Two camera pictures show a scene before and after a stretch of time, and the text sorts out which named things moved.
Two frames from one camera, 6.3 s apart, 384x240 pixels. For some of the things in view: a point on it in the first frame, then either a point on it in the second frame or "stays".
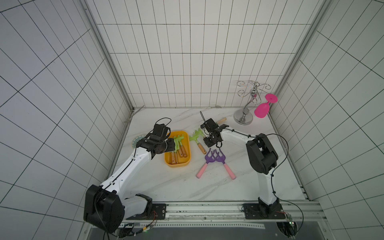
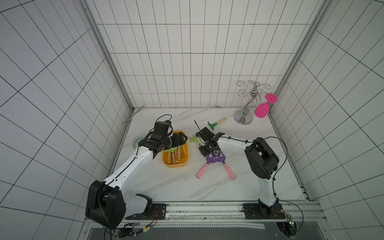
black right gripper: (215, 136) → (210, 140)
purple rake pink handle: (208, 159) stays
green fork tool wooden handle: (181, 150) stays
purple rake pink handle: (221, 158) stays
